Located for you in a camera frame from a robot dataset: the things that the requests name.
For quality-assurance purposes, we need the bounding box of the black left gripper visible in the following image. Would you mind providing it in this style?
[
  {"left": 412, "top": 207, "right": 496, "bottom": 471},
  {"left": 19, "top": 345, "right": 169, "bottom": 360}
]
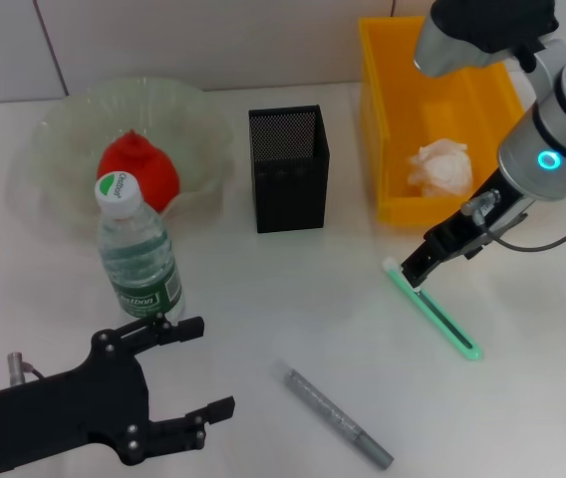
[{"left": 0, "top": 315, "right": 238, "bottom": 473}]

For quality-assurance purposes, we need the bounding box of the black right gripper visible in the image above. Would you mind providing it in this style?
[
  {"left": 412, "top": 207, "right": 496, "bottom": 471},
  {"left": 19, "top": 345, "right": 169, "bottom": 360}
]
[{"left": 400, "top": 167, "right": 532, "bottom": 293}]

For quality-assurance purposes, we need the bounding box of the mint green utility knife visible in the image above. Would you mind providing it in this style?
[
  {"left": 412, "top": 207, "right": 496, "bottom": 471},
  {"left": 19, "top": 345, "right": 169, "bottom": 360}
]
[{"left": 381, "top": 256, "right": 484, "bottom": 363}]

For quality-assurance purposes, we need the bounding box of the white paper ball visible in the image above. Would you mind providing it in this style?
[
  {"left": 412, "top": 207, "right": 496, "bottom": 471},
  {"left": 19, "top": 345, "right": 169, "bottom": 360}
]
[{"left": 406, "top": 138, "right": 474, "bottom": 198}]

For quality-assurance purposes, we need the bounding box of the clear green-label water bottle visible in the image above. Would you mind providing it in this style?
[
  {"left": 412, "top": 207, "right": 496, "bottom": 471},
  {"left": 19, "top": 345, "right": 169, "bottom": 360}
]
[{"left": 94, "top": 170, "right": 186, "bottom": 326}]

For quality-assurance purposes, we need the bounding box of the red-orange toy orange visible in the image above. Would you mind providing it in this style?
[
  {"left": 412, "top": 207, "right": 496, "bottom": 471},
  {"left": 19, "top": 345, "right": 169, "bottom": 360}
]
[{"left": 96, "top": 128, "right": 182, "bottom": 214}]

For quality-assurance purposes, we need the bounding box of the black mesh pen holder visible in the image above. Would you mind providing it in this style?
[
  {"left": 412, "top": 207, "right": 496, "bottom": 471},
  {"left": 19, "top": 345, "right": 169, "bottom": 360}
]
[{"left": 247, "top": 104, "right": 332, "bottom": 234}]

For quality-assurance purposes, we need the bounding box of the grey marker pen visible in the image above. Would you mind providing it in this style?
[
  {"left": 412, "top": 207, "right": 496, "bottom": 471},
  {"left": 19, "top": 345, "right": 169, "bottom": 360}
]
[{"left": 269, "top": 359, "right": 396, "bottom": 471}]

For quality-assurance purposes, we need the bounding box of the translucent wavy fruit plate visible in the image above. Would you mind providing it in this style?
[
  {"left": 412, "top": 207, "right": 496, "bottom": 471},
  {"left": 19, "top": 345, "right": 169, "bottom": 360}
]
[{"left": 7, "top": 75, "right": 235, "bottom": 238}]

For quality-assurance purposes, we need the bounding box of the yellow plastic storage bin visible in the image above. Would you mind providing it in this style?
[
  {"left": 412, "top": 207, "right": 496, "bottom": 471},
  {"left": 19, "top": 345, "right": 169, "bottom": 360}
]
[{"left": 358, "top": 14, "right": 527, "bottom": 228}]

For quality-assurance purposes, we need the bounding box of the right gripper connector cable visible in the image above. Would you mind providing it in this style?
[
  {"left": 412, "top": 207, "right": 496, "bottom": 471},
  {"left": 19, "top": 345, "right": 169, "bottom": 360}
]
[{"left": 460, "top": 189, "right": 566, "bottom": 253}]

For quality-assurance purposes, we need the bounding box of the gripper connector cable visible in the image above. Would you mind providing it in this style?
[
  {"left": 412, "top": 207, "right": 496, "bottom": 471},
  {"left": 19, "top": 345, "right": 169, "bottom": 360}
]
[
  {"left": 460, "top": 189, "right": 566, "bottom": 253},
  {"left": 6, "top": 352, "right": 46, "bottom": 387}
]

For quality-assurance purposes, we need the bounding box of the left gripper connector cable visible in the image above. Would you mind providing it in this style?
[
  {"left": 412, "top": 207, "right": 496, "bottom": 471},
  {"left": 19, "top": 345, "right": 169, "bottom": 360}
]
[{"left": 6, "top": 352, "right": 46, "bottom": 387}]

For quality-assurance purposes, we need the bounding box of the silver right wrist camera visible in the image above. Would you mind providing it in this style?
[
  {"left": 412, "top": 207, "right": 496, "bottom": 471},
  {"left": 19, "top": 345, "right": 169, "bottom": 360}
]
[{"left": 412, "top": 0, "right": 562, "bottom": 80}]

